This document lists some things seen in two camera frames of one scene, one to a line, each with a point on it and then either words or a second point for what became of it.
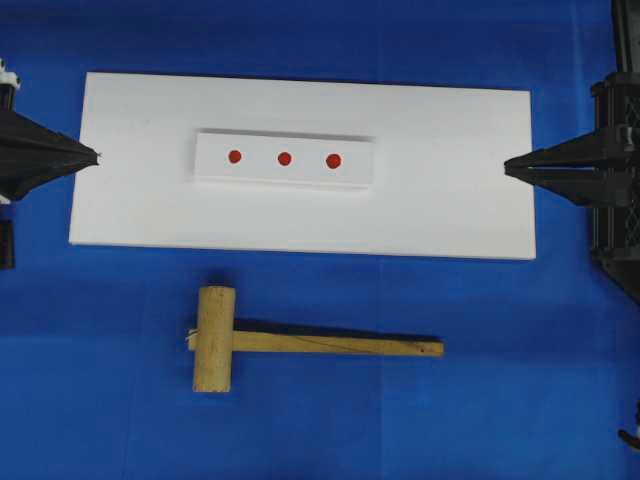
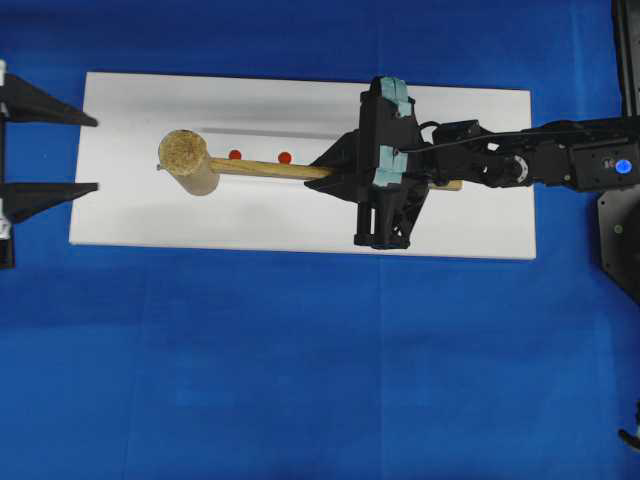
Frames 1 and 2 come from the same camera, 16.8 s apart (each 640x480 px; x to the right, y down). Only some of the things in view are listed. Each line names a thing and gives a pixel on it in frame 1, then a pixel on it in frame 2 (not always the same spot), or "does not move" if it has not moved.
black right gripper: [616, 193] → [391, 183]
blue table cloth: [540, 369] does not move
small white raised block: [282, 159] does not move
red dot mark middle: [284, 158] does not move
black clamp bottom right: [633, 440] does not move
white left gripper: [24, 141] → [22, 101]
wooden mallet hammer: [214, 341] → [186, 158]
